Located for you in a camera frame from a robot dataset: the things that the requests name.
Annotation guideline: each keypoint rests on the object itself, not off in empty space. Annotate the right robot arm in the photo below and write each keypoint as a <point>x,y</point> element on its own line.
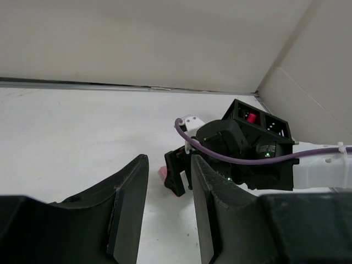
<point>261,159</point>

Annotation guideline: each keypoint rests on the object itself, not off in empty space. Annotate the black two-compartment organizer box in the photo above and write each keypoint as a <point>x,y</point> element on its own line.
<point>266,127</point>

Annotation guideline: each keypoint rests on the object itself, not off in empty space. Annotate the pink translucent cap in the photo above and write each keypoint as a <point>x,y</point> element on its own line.
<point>168,180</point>

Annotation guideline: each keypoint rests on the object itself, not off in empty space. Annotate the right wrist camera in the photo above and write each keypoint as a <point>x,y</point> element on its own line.
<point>187,128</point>

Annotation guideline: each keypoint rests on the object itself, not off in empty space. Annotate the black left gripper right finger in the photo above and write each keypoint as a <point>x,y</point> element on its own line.
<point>235,226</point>

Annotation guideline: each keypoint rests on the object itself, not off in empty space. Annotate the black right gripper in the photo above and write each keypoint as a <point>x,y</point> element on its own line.
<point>225,137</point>

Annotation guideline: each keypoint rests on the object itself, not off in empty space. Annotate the aluminium rail back edge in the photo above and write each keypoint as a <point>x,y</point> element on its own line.
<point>95,86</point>

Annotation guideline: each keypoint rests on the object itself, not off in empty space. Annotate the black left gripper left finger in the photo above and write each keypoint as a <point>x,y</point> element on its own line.
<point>101,224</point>

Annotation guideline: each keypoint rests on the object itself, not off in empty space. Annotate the pink cap black highlighter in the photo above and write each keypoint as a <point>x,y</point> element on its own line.
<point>251,118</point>

